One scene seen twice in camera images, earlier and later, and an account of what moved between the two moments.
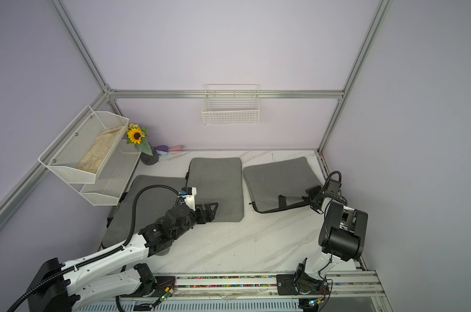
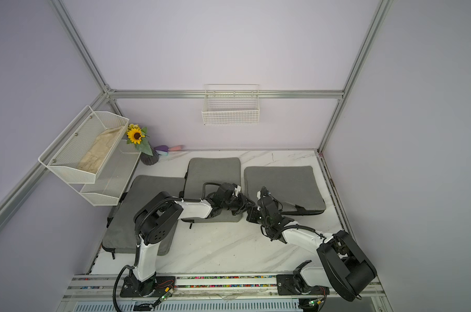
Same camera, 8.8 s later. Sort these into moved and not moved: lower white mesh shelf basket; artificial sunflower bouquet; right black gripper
Moved: right black gripper
Not moved: lower white mesh shelf basket; artificial sunflower bouquet
